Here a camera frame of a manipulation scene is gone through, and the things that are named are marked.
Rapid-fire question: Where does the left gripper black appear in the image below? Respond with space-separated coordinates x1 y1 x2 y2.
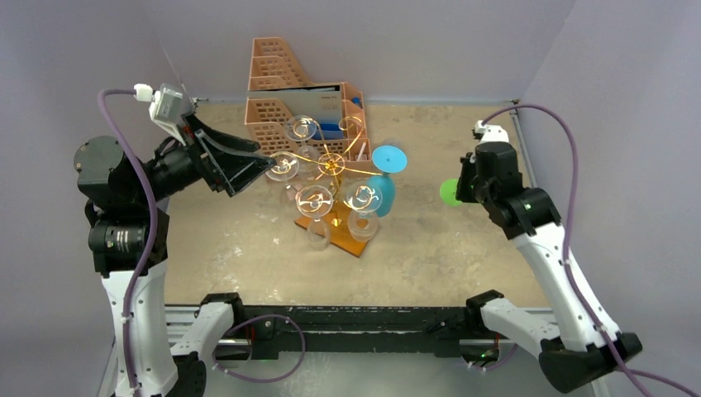
134 110 274 203

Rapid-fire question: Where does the green plastic goblet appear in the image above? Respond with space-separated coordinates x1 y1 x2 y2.
439 179 462 207

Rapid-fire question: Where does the clear wine glass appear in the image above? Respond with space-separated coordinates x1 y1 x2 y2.
343 180 383 242
265 151 299 182

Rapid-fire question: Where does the small clear goblet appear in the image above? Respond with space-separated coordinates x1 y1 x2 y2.
284 115 321 164

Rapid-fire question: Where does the tall clear flute glass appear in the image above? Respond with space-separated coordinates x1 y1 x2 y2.
295 184 334 251

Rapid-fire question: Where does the blue plastic goblet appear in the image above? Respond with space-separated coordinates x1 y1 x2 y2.
368 145 408 218

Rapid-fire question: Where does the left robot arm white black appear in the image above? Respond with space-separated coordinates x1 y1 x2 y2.
74 113 274 396

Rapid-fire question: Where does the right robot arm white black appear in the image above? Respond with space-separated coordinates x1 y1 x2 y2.
456 141 642 393

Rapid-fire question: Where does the wooden rack base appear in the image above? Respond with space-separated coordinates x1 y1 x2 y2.
294 203 370 258

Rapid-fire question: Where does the clear wine glass hanging front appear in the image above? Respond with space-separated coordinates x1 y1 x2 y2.
343 180 383 242

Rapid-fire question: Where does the pink plastic file organizer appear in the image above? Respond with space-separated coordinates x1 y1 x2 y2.
245 36 377 174

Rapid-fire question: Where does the blue folder in organizer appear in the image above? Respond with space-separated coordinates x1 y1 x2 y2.
315 123 345 140

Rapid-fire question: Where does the grey white document folder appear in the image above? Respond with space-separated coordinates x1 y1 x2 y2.
247 84 343 124

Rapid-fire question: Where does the white chalk stick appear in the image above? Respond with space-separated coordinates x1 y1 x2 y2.
356 143 366 161

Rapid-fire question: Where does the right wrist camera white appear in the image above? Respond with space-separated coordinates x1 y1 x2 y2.
472 120 510 144

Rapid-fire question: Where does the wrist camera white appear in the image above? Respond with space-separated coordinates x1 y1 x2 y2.
472 120 510 144
133 84 185 145

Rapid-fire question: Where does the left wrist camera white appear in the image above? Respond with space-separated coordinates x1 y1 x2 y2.
133 84 185 145

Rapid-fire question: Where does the gold wire wine glass rack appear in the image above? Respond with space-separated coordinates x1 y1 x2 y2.
274 115 384 232

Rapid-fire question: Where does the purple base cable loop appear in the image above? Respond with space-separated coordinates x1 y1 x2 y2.
211 313 307 385

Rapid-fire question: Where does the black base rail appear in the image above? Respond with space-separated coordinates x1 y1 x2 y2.
193 289 518 363

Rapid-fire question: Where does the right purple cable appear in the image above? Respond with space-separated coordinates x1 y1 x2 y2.
480 103 701 397

